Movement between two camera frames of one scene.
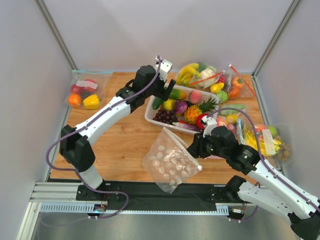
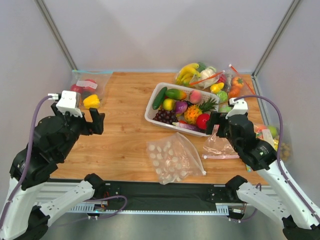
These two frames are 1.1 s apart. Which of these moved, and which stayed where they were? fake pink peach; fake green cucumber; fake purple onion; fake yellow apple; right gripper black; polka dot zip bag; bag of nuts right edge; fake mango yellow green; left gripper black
Moved: polka dot zip bag; right gripper black; left gripper black
Stayed: bag of nuts right edge; fake purple onion; fake pink peach; fake green cucumber; fake mango yellow green; fake yellow apple
